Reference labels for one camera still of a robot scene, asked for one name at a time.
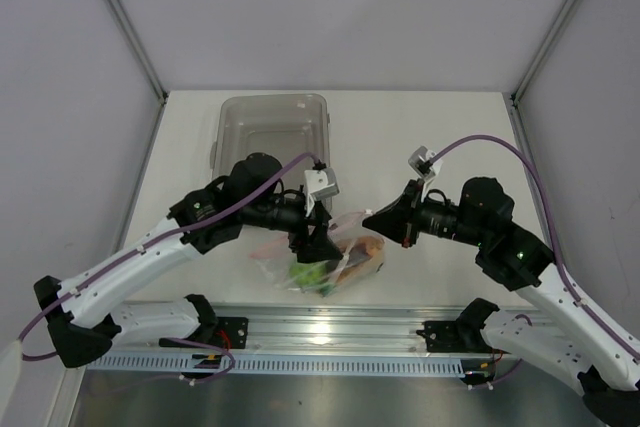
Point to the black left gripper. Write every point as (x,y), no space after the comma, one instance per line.
(318,245)

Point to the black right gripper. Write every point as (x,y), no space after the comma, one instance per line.
(400,220)

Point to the green lime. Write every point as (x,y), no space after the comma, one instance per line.
(308,275)

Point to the clear zip top bag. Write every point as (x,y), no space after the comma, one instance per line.
(275,258)

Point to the red yellow mango slice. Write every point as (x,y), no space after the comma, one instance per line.
(362,255)

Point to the green onion stalks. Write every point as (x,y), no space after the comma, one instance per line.
(328,282)

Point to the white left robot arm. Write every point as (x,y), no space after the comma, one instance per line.
(203,220)

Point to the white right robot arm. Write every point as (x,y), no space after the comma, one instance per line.
(596,357)

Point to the clear plastic food bin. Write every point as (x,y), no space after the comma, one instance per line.
(280,125)

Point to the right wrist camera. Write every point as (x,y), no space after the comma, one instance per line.
(423,163)

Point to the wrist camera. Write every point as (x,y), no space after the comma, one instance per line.
(320,187)
(423,163)

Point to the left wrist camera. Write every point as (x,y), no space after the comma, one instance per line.
(320,187)

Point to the aluminium table edge rail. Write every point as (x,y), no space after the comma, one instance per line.
(315,329)

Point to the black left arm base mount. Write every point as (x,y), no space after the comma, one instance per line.
(226,332)

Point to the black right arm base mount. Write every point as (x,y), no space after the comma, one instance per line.
(455,332)

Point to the white slotted cable duct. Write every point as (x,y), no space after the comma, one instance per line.
(250,363)

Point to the right corner aluminium post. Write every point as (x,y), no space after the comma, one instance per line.
(553,33)

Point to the corner aluminium post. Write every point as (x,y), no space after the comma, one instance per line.
(135,45)
(553,33)

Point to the left corner aluminium post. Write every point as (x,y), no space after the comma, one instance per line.
(135,45)

